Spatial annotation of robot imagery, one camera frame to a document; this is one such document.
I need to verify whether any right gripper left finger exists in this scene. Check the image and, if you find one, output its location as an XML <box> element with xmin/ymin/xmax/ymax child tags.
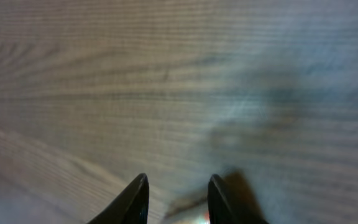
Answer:
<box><xmin>88</xmin><ymin>173</ymin><xmax>149</xmax><ymax>224</ymax></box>

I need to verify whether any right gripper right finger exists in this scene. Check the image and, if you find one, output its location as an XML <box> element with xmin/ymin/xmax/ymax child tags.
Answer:
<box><xmin>207</xmin><ymin>174</ymin><xmax>268</xmax><ymax>224</ymax></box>

